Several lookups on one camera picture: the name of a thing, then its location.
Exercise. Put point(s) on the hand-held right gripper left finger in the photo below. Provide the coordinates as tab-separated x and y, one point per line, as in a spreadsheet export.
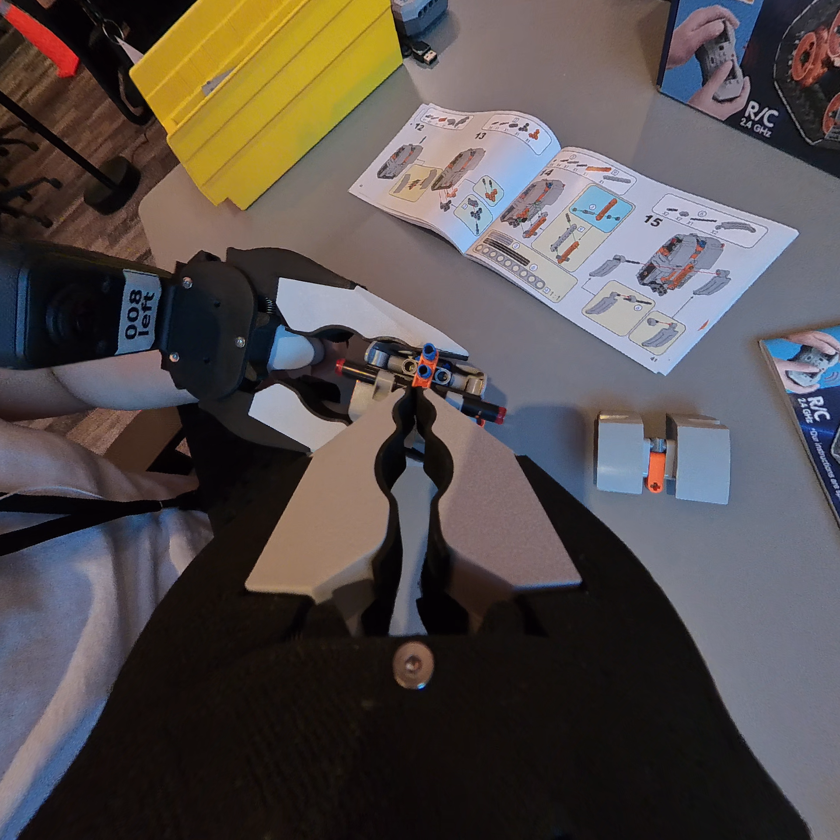
321	525

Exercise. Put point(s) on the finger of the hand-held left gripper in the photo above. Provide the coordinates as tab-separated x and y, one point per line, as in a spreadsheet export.
328	305
282	410

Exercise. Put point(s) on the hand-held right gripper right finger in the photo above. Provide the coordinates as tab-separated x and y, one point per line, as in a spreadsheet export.
505	525

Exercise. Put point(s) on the grey building block model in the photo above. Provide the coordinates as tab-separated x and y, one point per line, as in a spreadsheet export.
426	377

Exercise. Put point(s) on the grey curved panel block piece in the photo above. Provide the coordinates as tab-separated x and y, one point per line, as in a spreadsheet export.
623	453

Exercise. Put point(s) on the white instruction booklet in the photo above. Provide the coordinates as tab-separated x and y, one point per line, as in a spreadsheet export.
590	249

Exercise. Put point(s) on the grey desk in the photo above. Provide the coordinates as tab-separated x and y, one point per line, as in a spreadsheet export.
525	394

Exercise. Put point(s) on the person's left hand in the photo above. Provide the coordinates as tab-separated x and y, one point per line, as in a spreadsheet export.
325	371

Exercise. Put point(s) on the yellow plastic bin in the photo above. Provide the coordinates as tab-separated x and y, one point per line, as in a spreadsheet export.
275	92

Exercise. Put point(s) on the person's white shirt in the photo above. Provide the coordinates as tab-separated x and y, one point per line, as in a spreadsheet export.
79	623

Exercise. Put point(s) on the black USB plug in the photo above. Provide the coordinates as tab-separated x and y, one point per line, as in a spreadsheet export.
420	52

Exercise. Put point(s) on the grey battery hub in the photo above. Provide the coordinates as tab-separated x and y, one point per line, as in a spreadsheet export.
420	16

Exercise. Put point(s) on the blue manual booklet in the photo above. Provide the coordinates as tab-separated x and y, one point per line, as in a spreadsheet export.
814	420

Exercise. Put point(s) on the blue toy robot kit box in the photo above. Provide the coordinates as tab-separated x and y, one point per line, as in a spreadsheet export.
754	65

